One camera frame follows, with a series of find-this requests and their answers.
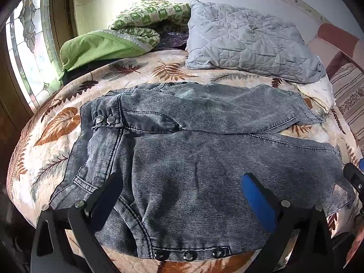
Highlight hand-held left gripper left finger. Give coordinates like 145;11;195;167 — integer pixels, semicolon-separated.
31;172;124;273

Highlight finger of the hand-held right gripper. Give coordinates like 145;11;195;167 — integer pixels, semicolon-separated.
343;158;364;202

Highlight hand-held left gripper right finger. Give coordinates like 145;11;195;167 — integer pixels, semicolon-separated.
240;172;335;273

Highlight grey denim pants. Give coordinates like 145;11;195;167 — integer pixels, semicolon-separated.
48;81;356;262

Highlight leaf print blanket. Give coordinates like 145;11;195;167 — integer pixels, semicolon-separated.
7;48;361;273

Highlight white cloth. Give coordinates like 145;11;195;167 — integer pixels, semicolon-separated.
288;75;336;113

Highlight plain green pillow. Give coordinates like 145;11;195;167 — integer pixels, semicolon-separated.
58;30;149;81

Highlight grey quilted blanket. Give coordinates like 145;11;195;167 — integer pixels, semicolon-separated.
185;0;327;84

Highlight purple dark cloth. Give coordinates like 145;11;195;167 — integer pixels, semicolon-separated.
155;30;190;52

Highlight stained glass window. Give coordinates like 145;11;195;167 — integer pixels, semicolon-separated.
4;0;77;114

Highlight green patterned quilt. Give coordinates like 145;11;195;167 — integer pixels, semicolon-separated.
109;0;192;54

